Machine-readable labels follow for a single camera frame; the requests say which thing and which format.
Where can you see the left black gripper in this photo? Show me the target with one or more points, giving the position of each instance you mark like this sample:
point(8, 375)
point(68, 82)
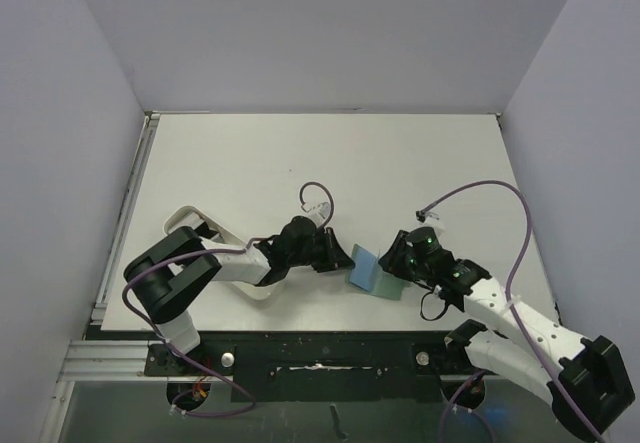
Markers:
point(334, 256)

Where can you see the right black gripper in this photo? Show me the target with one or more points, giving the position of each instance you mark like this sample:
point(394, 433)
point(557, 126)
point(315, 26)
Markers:
point(400, 254)

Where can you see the blue credit card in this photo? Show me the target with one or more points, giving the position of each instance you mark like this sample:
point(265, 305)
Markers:
point(360, 275)

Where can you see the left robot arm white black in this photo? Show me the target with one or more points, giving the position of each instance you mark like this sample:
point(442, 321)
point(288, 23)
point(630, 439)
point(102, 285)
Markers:
point(163, 282)

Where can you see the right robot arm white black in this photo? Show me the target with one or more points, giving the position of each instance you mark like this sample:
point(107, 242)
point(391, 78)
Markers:
point(584, 381)

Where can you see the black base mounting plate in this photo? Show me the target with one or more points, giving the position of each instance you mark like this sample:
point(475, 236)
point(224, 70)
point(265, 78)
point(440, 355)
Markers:
point(332, 366)

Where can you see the white oblong tray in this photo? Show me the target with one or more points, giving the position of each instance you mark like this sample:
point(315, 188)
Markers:
point(215, 236)

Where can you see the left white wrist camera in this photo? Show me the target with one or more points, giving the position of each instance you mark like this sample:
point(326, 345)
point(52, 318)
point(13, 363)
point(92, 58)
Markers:
point(320, 213)

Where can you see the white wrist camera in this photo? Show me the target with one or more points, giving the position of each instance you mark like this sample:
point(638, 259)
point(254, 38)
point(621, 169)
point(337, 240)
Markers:
point(432, 220)
point(320, 213)

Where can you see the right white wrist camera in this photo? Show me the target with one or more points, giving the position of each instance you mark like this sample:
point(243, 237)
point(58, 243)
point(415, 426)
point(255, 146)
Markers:
point(432, 220)

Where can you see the aluminium left side rail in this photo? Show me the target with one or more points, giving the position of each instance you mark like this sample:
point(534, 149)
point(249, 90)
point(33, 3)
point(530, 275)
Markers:
point(141, 156)

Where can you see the aluminium rail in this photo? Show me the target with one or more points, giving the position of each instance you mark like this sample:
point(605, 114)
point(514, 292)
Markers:
point(141, 156)
point(104, 361)

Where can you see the aluminium front rail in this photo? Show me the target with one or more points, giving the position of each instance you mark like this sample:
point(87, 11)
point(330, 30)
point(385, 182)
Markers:
point(104, 361)

